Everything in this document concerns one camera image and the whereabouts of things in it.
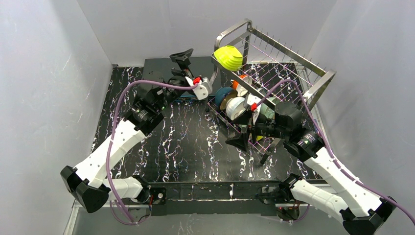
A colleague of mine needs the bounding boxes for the white round bowl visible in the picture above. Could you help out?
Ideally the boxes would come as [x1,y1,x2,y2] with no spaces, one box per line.
[226,97,245,120]

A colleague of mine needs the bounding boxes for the orange white bowl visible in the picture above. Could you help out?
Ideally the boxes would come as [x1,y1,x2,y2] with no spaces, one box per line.
[232,74,252,97]

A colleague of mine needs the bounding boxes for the stainless steel dish rack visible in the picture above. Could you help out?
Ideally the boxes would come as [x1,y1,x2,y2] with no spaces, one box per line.
[205,18,337,166]

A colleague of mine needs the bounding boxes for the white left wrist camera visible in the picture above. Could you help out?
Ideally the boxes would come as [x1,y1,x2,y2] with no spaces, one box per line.
[187,77,213,100]

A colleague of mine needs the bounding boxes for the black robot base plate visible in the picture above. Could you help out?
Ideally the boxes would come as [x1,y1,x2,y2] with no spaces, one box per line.
[123,181,300,220]

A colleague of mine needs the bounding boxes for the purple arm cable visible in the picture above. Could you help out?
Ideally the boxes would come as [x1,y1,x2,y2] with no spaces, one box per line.
[105,80,199,226]
[256,78,415,226]

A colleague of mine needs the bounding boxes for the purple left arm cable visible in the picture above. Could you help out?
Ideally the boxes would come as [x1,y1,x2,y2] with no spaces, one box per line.
[105,80,199,226]

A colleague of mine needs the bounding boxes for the dark teal network switch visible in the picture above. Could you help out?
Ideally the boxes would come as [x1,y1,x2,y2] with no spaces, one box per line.
[134,57,221,106]

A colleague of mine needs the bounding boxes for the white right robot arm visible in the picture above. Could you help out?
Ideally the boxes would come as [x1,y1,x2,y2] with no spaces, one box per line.
[226,97,397,235]

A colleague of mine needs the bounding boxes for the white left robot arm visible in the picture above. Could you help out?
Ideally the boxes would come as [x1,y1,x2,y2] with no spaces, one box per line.
[60,49,196,213]

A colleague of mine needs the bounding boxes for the white square bowl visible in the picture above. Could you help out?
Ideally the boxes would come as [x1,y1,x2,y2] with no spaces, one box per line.
[213,46,243,71]

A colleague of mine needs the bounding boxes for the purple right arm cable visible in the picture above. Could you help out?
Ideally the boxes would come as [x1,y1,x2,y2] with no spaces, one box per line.
[256,78,415,226]

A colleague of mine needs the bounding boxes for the pale green celadon bowl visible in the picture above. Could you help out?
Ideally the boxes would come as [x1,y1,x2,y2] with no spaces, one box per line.
[260,97,280,119]

